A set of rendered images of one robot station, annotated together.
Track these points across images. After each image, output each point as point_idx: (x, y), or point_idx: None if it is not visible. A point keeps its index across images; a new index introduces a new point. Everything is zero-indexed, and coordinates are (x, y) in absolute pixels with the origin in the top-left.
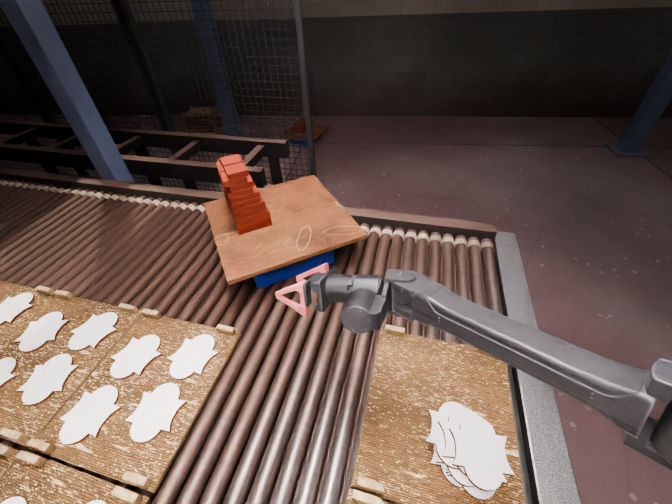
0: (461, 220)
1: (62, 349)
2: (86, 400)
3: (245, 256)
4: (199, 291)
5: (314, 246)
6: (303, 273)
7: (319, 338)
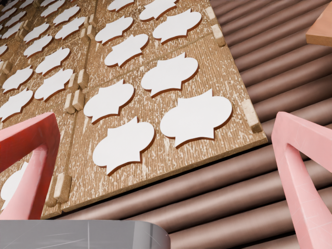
0: None
1: (152, 30)
2: (116, 87)
3: None
4: (294, 35)
5: None
6: (299, 125)
7: None
